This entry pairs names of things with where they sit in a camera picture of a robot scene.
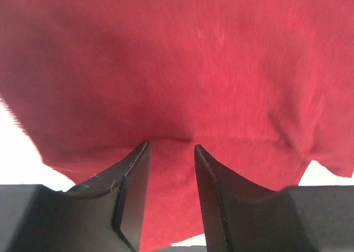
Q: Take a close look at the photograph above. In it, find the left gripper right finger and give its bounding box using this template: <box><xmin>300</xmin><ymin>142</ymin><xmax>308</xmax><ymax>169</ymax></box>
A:
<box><xmin>194</xmin><ymin>145</ymin><xmax>299</xmax><ymax>251</ymax></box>

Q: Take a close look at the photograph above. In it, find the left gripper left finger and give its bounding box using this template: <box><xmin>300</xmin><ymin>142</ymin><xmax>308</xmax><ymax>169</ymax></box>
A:
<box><xmin>65</xmin><ymin>142</ymin><xmax>151</xmax><ymax>251</ymax></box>

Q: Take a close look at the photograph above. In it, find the dark red t-shirt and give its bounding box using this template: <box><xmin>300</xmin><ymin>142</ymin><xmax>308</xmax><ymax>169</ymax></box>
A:
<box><xmin>1</xmin><ymin>0</ymin><xmax>353</xmax><ymax>251</ymax></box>

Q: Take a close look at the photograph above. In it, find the floral table mat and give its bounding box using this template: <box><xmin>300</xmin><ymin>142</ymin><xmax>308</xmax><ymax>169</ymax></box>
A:
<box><xmin>1</xmin><ymin>105</ymin><xmax>353</xmax><ymax>251</ymax></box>

